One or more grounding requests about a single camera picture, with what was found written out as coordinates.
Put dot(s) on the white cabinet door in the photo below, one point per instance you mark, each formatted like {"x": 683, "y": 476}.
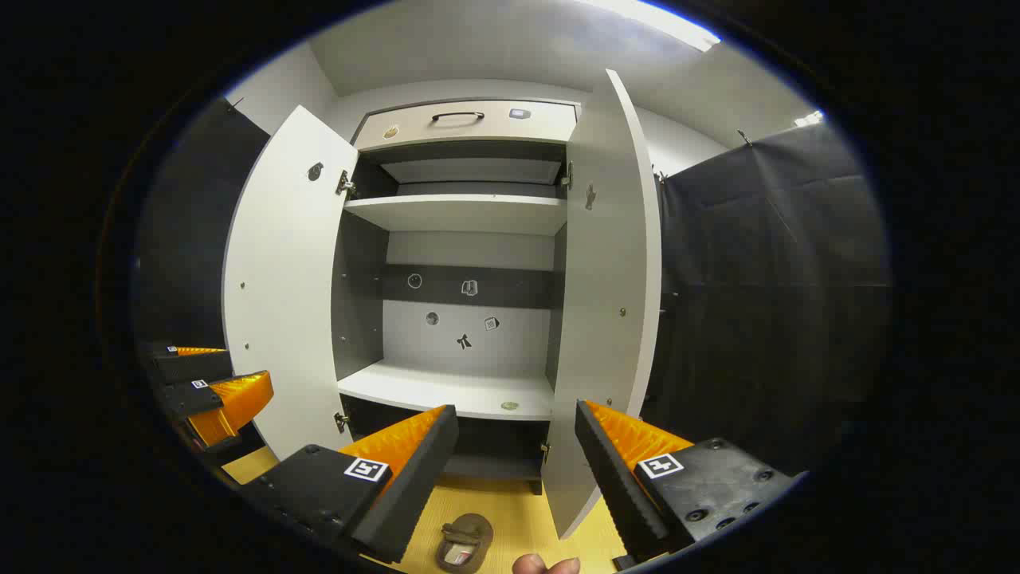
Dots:
{"x": 606, "y": 279}
{"x": 279, "y": 279}

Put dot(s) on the black backdrop cloth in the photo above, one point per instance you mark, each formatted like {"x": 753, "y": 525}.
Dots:
{"x": 191, "y": 239}
{"x": 781, "y": 279}

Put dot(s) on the long ceiling light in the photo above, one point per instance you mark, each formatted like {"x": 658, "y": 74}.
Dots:
{"x": 661, "y": 20}

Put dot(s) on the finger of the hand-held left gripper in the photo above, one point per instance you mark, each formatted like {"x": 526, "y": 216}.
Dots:
{"x": 187, "y": 399}
{"x": 191, "y": 365}

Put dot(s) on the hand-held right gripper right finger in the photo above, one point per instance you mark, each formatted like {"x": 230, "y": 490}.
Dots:
{"x": 610, "y": 478}

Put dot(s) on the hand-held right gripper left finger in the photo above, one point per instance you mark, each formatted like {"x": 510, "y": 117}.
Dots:
{"x": 414, "y": 478}

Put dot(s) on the brown fuzzy shoe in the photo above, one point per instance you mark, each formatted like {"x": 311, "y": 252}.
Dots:
{"x": 466, "y": 532}

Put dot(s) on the white shoe cabinet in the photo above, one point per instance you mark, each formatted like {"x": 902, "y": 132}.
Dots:
{"x": 518, "y": 343}

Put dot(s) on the small ceiling light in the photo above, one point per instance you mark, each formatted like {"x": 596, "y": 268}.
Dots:
{"x": 809, "y": 119}

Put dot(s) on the beige cabinet drawer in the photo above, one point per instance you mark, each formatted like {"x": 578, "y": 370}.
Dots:
{"x": 494, "y": 131}

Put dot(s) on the white cabinet shelf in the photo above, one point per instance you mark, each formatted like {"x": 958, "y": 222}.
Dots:
{"x": 454, "y": 214}
{"x": 446, "y": 391}

